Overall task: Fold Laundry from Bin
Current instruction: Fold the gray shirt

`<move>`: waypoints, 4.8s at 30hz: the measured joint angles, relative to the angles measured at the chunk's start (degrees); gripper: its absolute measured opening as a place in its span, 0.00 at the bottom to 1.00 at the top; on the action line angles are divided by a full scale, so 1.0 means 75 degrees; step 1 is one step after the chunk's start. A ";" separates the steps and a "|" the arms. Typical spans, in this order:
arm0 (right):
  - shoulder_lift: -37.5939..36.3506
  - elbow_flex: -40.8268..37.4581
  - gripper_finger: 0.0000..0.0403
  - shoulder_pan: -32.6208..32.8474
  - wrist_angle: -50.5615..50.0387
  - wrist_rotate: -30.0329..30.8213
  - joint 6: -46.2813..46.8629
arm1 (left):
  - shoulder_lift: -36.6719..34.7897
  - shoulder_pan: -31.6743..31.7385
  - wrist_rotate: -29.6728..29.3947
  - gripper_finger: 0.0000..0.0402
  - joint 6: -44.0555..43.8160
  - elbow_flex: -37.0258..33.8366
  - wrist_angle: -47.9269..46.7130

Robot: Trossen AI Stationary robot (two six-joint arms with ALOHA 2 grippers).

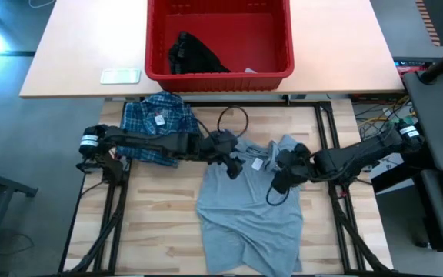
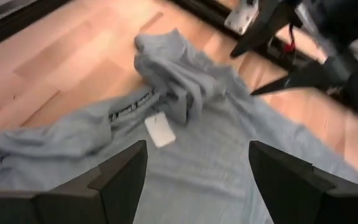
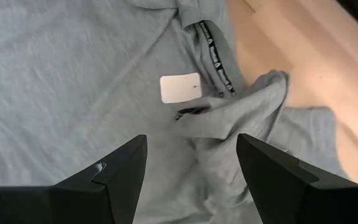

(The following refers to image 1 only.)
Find grey garment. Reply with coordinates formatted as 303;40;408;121
196;134;305;277

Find red plastic laundry bin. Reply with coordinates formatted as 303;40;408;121
144;0;295;93

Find light wooden desk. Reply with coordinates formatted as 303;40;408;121
19;0;406;99

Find yellow cable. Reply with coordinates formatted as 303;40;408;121
355;95;417;128

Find blue plaid pajama pants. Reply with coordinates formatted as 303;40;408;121
116;148;180;168

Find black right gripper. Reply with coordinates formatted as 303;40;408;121
270;163;321;195

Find black side desk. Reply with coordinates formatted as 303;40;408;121
402;71;443;172

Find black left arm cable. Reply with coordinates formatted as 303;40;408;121
196;105;249;145

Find red electronic device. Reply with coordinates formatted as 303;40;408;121
394;59;430;76

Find black crumpled garment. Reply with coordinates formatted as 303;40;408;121
167;31;232;75

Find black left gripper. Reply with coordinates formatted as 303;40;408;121
200;130;245;181

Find white cardboard box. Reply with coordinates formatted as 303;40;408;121
370;157;405;180

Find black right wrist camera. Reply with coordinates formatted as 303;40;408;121
277;142;311;169

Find blue plaid garment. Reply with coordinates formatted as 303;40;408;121
119;91;203;135

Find black aluminium table frame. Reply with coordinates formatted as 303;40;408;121
58;95;399;277

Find small black bar-shaped object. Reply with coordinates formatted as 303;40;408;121
75;161;102;173

